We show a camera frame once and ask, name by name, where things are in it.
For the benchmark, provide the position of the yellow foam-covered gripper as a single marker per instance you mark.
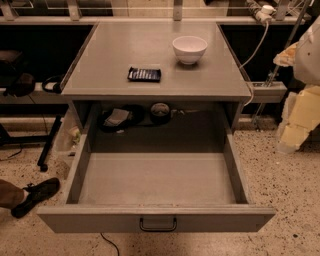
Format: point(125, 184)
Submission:
point(308, 60)

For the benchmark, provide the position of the grey top drawer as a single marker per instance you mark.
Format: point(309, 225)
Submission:
point(115, 180)

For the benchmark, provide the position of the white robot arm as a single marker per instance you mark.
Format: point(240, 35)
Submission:
point(301, 113)

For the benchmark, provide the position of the metal stand pole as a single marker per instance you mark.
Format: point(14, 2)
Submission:
point(285, 59)

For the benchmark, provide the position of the white ceramic bowl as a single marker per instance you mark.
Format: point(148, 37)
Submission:
point(189, 49)

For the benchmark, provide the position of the black tape roll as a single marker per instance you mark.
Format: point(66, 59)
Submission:
point(160, 113)

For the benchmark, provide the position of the grey metal cabinet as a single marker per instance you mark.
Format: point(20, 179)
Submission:
point(205, 98)

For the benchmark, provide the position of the black headphones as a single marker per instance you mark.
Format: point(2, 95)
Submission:
point(53, 84)

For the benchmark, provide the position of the black shoe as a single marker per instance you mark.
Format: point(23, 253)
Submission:
point(36, 194)

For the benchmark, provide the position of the dark bag on shelf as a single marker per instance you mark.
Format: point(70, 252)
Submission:
point(13, 80)

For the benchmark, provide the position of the brown trouser leg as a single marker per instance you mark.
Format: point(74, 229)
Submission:
point(10, 195)

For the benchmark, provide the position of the black drawer handle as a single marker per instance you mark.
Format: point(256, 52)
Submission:
point(158, 224)

